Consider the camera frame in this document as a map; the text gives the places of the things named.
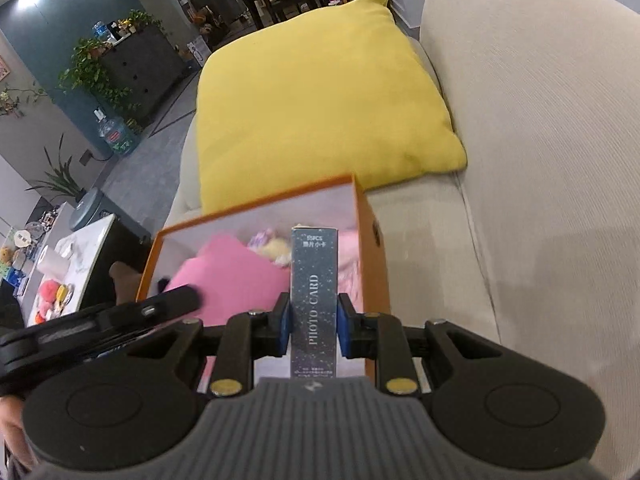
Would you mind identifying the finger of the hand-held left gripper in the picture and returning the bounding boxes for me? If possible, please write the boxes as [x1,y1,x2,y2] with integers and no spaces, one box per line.
[106,285,204,334]

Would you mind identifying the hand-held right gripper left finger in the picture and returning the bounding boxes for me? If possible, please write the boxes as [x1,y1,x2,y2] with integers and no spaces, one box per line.
[127,292,293,399]

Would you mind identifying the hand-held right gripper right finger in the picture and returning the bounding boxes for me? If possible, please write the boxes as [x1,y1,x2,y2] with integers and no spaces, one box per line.
[336,294,503,397]

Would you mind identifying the dark illustrated card box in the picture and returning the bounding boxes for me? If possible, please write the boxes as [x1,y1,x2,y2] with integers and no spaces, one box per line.
[289,226,341,381]

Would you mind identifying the pink plush pouch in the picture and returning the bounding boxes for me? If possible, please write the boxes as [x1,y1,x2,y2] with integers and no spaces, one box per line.
[337,230,363,306]

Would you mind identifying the pink paper bag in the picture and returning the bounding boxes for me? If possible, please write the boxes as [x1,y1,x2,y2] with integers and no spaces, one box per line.
[162,234,292,326]

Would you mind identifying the orange cardboard box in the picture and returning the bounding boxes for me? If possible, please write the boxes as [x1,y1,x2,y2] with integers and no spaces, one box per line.
[136,174,392,393]

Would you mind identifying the person's left hand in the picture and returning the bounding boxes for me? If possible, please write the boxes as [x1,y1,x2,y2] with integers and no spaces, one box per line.
[0,397,36,468]

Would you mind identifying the person's foot in brown sock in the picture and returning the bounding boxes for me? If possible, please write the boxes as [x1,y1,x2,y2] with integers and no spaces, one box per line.
[109,261,143,306]

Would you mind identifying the white cup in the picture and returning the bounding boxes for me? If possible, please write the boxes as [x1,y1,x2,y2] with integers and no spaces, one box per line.
[37,246,71,277]

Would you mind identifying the marble coffee table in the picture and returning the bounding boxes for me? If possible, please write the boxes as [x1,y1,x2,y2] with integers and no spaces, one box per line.
[20,212,151,328]

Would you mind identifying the grey round appliance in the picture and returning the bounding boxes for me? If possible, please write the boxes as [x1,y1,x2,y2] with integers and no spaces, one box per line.
[70,187,118,231]

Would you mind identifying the long-leaf floor plant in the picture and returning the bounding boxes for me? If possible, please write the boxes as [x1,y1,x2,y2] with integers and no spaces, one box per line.
[25,135,86,206]

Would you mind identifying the large water bottle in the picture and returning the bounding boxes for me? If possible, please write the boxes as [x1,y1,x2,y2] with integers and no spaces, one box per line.
[94,107,138,157]

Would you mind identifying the yellow pillow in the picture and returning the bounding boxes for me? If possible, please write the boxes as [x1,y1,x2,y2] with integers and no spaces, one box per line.
[195,0,468,213]

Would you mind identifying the dark drawer cabinet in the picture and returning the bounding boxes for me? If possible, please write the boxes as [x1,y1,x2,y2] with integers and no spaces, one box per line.
[102,25,193,121]

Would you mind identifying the trailing ivy plant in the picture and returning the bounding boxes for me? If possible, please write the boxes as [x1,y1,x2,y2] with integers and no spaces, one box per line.
[57,37,136,111]

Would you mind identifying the beige sofa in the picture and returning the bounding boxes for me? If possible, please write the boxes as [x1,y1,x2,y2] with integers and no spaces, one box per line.
[165,0,640,476]

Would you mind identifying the flowers on cabinet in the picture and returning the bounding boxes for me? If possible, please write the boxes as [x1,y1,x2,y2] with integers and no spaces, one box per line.
[112,10,161,36]

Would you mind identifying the dark sideboard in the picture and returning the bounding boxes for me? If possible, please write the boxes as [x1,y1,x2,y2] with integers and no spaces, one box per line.
[192,0,246,26]

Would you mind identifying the hanging wall plant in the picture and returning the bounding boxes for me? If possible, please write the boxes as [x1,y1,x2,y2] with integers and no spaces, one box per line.
[0,85,48,118]

